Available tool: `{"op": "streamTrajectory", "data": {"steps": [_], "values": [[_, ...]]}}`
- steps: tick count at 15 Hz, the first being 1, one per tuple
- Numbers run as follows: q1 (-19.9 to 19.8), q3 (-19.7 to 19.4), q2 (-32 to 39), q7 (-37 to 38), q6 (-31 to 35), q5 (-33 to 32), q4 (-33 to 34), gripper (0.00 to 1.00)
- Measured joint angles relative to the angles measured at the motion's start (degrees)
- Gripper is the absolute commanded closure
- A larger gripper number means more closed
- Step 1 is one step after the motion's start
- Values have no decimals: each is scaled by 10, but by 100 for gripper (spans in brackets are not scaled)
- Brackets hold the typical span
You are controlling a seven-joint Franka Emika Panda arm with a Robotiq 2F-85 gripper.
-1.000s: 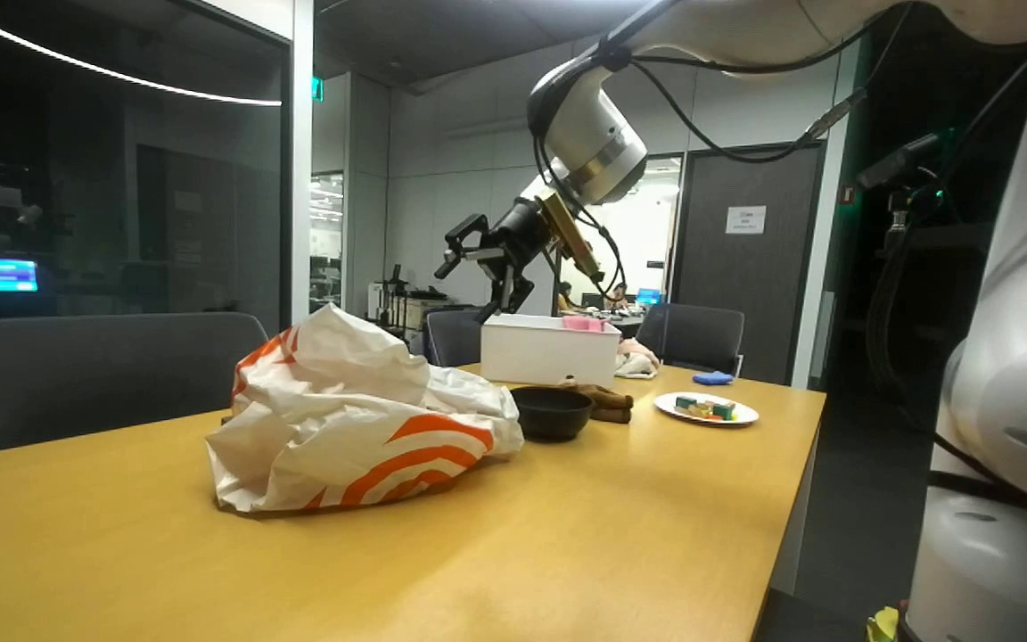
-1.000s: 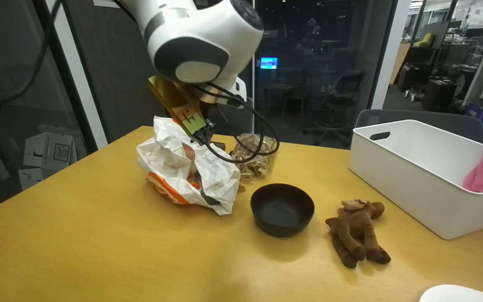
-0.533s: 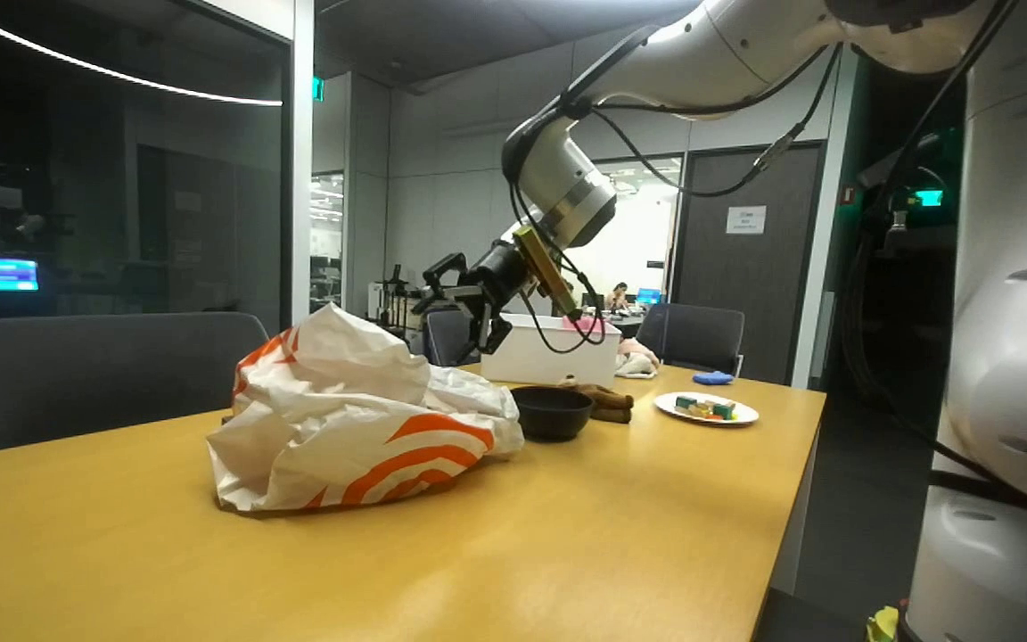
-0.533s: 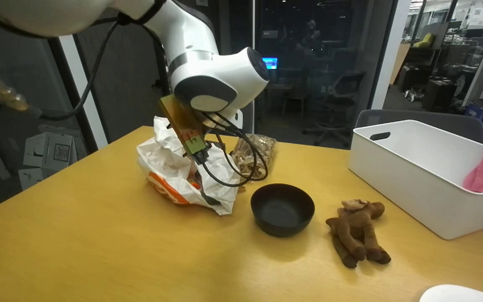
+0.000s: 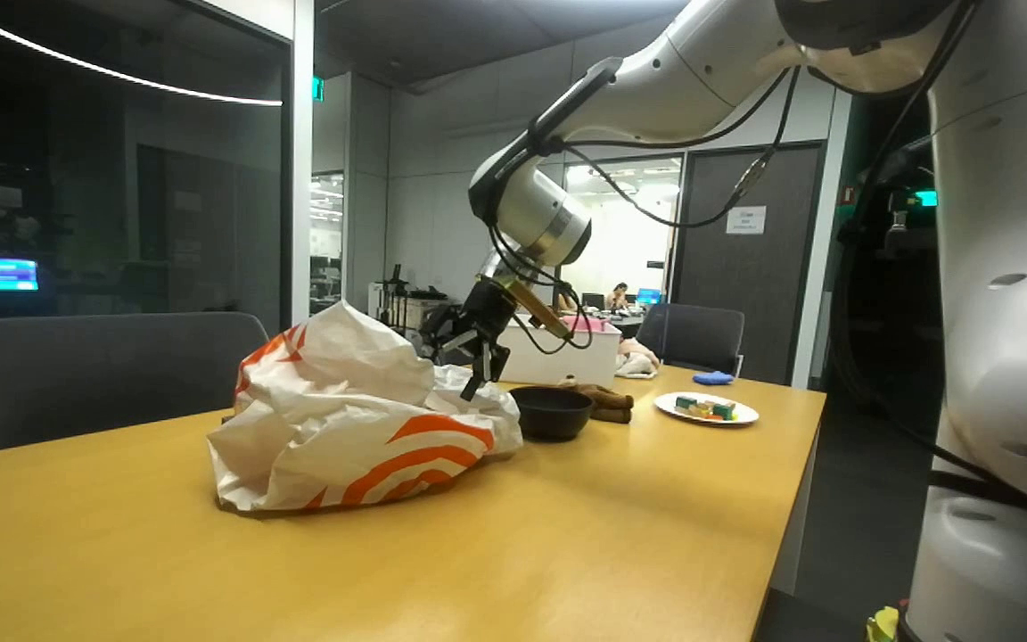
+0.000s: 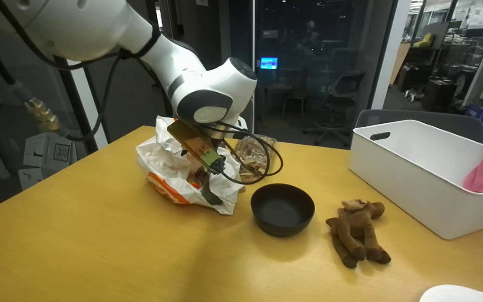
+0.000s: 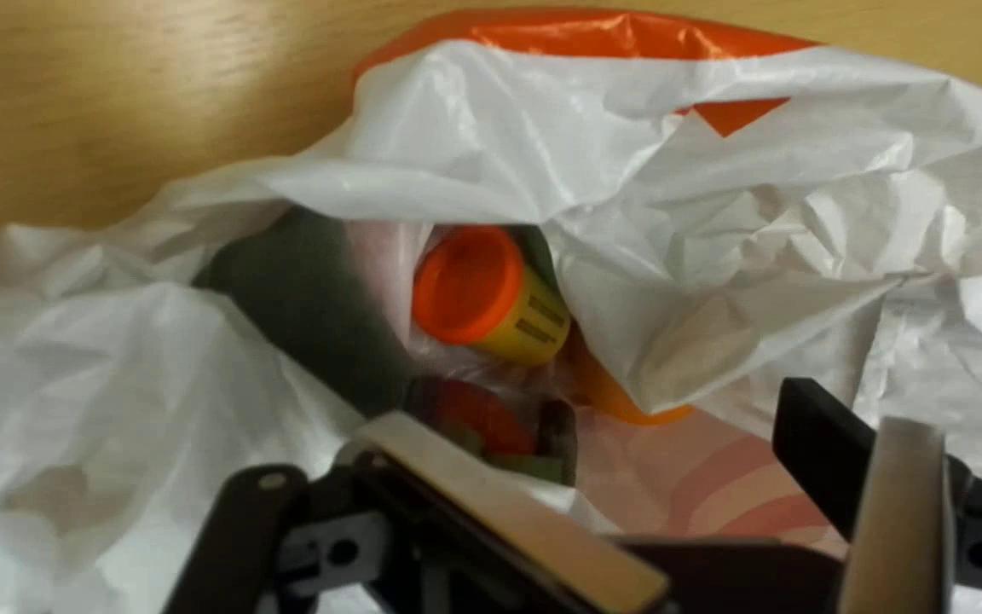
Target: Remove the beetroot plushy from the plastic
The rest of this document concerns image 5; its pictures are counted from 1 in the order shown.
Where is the pile of coloured blocks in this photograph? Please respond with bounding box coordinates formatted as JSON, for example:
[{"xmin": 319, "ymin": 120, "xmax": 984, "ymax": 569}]
[{"xmin": 675, "ymin": 395, "xmax": 738, "ymax": 422}]

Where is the black bowl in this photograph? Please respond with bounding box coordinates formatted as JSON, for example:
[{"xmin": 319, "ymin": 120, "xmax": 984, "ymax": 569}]
[{"xmin": 509, "ymin": 385, "xmax": 596, "ymax": 442}]

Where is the dark grey door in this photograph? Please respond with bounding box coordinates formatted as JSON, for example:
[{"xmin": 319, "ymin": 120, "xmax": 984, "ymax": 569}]
[{"xmin": 672, "ymin": 141, "xmax": 828, "ymax": 386}]

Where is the white box with pink contents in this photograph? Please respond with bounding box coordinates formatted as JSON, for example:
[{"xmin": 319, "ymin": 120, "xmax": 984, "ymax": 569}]
[{"xmin": 496, "ymin": 313, "xmax": 622, "ymax": 390}]

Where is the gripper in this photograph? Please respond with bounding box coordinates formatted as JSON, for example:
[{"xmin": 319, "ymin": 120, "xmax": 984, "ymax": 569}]
[{"xmin": 418, "ymin": 278, "xmax": 519, "ymax": 403}]

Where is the narrow grey chair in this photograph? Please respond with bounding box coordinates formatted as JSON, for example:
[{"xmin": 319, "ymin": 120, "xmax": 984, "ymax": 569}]
[{"xmin": 636, "ymin": 302, "xmax": 745, "ymax": 377}]

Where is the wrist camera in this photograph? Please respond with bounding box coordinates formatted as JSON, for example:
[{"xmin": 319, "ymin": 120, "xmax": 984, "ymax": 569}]
[{"xmin": 502, "ymin": 276, "xmax": 574, "ymax": 342}]

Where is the white plate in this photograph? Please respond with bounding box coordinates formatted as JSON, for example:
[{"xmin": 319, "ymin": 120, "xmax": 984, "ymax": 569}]
[{"xmin": 653, "ymin": 391, "xmax": 760, "ymax": 427}]

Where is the white and orange plastic bag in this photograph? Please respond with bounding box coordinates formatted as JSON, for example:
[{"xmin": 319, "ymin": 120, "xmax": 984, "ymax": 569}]
[{"xmin": 207, "ymin": 300, "xmax": 524, "ymax": 514}]

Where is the lit blue screen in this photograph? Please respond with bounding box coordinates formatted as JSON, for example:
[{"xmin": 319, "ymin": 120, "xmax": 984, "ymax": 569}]
[{"xmin": 0, "ymin": 257, "xmax": 40, "ymax": 292}]

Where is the wide grey chair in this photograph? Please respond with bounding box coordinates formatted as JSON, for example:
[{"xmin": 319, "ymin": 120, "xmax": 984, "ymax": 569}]
[{"xmin": 0, "ymin": 311, "xmax": 270, "ymax": 461}]

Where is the pale pink plush toy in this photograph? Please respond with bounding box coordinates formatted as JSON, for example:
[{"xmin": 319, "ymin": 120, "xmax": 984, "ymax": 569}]
[{"xmin": 615, "ymin": 336, "xmax": 662, "ymax": 381}]

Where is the brown plush toy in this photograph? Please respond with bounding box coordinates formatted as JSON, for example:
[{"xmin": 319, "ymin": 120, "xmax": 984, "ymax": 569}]
[{"xmin": 557, "ymin": 376, "xmax": 636, "ymax": 425}]

